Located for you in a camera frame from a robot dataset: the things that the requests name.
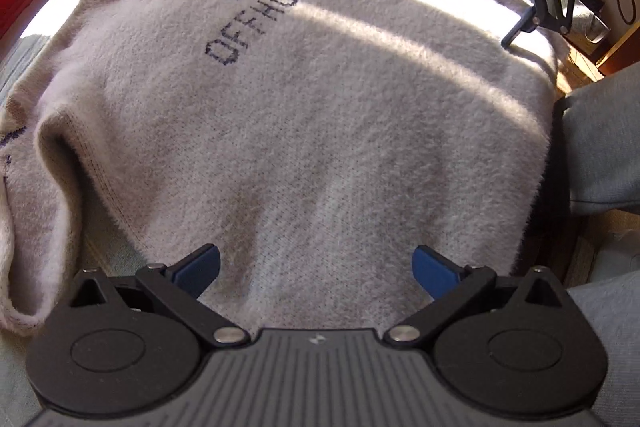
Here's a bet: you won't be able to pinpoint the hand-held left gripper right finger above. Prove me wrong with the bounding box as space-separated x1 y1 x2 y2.
384 245 581 350

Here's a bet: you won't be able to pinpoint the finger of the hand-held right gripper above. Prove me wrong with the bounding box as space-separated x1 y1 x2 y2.
501 0 573 50

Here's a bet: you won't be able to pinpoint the person's grey pants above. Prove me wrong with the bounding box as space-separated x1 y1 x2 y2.
552 61 640 427

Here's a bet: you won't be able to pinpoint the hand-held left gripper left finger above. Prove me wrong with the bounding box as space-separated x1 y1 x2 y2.
52 243 251 349

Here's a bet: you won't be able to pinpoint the green plaid bed blanket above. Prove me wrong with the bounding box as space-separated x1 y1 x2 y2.
0 0 566 427

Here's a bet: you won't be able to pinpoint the beige knit sweater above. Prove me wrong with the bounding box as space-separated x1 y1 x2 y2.
0 0 562 344

